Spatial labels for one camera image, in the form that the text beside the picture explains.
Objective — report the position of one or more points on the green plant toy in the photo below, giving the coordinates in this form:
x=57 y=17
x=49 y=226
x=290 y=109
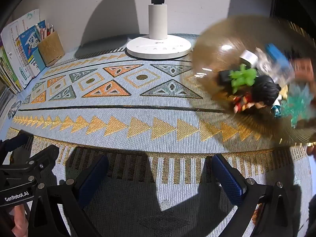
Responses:
x=243 y=77

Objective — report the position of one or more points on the brown pen holder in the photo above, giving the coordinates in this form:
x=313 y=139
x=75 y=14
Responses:
x=50 y=47

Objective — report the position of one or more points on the row of green books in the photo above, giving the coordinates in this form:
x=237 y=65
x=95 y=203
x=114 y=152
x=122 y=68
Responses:
x=5 y=71

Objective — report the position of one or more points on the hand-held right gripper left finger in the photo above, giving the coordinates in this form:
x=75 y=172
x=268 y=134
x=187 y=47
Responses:
x=95 y=177

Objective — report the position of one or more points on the small blue white figure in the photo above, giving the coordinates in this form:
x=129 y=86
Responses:
x=276 y=109

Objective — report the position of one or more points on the black-haired figurine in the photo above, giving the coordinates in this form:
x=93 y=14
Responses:
x=264 y=88

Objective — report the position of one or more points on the patterned woven table mat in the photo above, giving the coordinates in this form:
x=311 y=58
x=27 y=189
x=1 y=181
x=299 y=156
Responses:
x=148 y=108

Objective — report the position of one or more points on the teal crystal toy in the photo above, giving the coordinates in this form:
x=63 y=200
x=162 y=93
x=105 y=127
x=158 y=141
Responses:
x=296 y=101

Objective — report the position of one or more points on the blue toy block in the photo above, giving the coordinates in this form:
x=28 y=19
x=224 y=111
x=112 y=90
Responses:
x=277 y=53

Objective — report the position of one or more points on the white desk lamp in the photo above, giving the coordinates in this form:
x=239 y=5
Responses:
x=158 y=47

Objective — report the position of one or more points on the person's left hand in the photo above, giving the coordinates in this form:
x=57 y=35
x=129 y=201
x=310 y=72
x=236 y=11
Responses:
x=18 y=218

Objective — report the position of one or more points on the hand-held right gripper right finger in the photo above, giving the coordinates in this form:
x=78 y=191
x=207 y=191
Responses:
x=227 y=177

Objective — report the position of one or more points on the large white box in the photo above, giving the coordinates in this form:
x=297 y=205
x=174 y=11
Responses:
x=22 y=27

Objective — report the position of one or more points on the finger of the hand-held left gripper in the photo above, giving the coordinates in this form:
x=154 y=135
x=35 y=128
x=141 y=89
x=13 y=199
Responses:
x=17 y=139
x=45 y=154

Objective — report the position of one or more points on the blue white carton box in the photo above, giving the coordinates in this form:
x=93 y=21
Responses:
x=28 y=47

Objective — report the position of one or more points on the black monitor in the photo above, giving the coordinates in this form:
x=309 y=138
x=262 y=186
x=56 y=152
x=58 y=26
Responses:
x=291 y=2

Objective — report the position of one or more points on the small teal box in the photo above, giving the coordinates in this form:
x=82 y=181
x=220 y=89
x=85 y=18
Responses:
x=39 y=59

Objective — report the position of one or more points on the bunch of pens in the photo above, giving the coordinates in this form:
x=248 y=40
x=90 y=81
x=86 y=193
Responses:
x=48 y=29

